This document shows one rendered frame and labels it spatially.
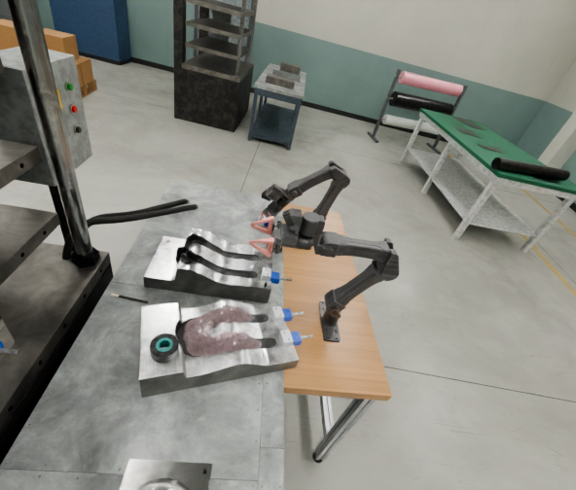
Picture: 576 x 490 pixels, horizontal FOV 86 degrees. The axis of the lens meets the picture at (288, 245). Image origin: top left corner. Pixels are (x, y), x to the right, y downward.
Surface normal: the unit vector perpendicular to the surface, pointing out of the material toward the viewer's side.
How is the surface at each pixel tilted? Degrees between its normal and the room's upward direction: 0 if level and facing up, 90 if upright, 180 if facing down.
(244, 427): 0
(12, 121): 90
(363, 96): 90
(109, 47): 90
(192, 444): 0
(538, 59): 90
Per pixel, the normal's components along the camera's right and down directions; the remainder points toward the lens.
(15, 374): 0.22, -0.76
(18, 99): 0.01, 0.63
